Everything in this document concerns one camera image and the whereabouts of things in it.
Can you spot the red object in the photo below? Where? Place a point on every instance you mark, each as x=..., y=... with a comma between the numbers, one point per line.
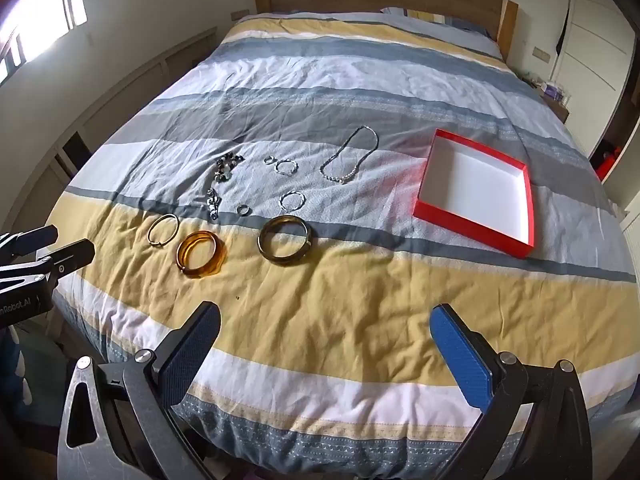
x=607, y=160

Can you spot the window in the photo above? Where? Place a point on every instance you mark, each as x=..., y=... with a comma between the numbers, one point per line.
x=45, y=0

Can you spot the wall switch panel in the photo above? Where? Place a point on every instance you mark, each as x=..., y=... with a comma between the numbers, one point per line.
x=541, y=54

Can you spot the dark tortoiseshell bangle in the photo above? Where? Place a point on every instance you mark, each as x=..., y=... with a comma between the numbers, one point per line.
x=265, y=247

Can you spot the grey pillow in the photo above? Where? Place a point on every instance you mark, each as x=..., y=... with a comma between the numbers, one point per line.
x=450, y=27

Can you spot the purple box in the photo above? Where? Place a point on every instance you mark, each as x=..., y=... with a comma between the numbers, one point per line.
x=555, y=92

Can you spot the striped yellow grey duvet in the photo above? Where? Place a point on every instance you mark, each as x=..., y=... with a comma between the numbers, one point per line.
x=350, y=310

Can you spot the thin gold bangle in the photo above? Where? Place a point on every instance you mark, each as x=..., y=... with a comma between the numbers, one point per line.
x=151, y=235

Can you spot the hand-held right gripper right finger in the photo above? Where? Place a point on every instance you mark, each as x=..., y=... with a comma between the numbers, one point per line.
x=460, y=345

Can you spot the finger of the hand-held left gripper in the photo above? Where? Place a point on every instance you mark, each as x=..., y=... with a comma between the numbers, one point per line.
x=70, y=257
x=30, y=240

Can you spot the amber bangle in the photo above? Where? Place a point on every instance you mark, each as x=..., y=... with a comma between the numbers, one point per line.
x=182, y=260

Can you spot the blue white patterned cloth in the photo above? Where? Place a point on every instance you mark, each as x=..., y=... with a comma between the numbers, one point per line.
x=12, y=365

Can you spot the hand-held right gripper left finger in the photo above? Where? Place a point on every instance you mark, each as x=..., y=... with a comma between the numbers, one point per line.
x=192, y=345

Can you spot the wooden nightstand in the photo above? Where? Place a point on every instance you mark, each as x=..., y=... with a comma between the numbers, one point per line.
x=555, y=107

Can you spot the red shallow box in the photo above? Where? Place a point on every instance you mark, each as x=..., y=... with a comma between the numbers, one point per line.
x=475, y=185

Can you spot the twisted silver hoop earring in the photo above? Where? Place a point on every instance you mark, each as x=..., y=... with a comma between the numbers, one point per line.
x=276, y=167
x=281, y=202

